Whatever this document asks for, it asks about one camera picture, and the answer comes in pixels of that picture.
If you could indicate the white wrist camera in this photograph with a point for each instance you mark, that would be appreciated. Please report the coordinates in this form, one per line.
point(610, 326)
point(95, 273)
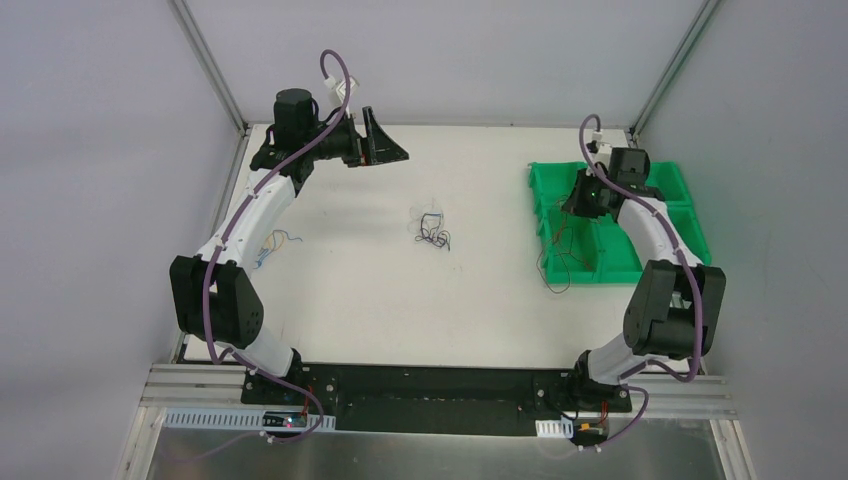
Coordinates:
point(598, 145)
point(339, 89)

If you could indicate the right control circuit board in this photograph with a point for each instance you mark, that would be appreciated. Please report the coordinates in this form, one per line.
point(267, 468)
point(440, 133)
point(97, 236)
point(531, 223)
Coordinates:
point(595, 429)

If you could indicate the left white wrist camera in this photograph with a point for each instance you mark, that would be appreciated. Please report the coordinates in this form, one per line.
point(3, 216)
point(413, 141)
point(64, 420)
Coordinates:
point(339, 89)

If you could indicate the left control circuit board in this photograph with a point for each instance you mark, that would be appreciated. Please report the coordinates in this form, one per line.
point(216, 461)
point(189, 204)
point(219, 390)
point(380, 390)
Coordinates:
point(282, 420)

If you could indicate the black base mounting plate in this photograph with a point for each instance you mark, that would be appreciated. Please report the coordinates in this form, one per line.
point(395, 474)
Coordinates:
point(436, 400)

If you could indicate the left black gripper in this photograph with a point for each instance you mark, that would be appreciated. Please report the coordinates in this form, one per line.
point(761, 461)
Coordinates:
point(361, 142)

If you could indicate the aluminium frame rail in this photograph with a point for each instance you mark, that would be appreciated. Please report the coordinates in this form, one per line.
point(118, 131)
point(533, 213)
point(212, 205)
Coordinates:
point(220, 386)

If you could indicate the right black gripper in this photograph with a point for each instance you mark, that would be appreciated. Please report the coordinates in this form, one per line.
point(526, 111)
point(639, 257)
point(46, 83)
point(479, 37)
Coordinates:
point(579, 203)

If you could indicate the green divided plastic bin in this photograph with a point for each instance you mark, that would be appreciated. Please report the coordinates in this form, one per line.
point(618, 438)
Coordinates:
point(597, 251)

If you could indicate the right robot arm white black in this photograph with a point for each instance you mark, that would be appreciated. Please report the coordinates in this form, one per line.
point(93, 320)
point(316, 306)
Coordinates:
point(672, 315)

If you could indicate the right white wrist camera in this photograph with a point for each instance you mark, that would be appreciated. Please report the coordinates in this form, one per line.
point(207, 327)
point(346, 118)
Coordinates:
point(598, 145)

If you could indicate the control circuit board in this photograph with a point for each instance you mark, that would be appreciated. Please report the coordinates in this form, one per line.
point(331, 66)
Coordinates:
point(282, 420)
point(595, 429)

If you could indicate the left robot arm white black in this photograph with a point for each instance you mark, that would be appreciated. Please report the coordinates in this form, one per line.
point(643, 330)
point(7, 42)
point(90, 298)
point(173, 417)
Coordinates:
point(215, 300)

